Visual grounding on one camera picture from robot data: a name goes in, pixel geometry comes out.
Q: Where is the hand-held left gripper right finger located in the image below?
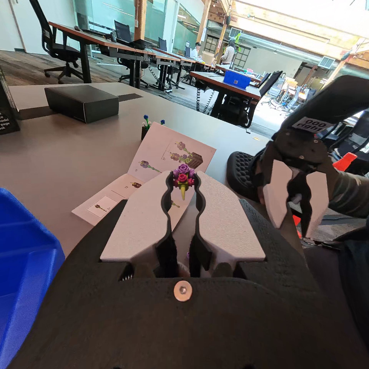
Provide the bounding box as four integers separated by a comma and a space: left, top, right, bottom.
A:
190, 171, 267, 271

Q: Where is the blue plastic crate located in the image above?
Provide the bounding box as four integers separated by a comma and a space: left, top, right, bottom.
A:
224, 69, 253, 88

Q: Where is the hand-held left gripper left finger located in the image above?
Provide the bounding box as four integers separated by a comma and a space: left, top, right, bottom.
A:
101, 171, 176, 271

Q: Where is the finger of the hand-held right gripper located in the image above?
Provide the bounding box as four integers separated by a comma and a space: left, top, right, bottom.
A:
300, 171, 330, 239
261, 159, 293, 230

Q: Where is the black office chair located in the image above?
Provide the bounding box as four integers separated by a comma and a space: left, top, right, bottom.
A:
29, 0, 84, 83
114, 20, 151, 87
254, 71, 286, 116
268, 75, 312, 113

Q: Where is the blue plastic bin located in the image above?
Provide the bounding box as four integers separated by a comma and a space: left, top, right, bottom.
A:
0, 188, 66, 369

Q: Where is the matte black box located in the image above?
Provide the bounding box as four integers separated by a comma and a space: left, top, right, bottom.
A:
45, 85, 120, 124

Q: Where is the black glossy cardboard box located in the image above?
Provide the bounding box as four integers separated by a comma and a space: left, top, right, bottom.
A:
0, 66, 21, 136

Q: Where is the person's right forearm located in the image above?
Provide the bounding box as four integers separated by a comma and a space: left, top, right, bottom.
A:
332, 170, 369, 218

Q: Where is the person's dark clothing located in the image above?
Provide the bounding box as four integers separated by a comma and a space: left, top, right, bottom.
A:
303, 225, 369, 369

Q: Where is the white instruction booklet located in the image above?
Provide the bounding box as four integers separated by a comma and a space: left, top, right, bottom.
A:
72, 122, 217, 226

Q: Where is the grey desk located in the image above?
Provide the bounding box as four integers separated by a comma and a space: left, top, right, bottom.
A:
0, 83, 306, 260

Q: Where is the orange traffic cone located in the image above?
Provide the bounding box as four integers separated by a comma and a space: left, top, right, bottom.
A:
293, 151, 359, 226

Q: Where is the black mesh cushion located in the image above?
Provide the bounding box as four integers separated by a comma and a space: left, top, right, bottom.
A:
227, 151, 266, 202

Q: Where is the wooden table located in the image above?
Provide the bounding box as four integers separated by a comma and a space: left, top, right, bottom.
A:
49, 22, 179, 90
189, 71, 263, 127

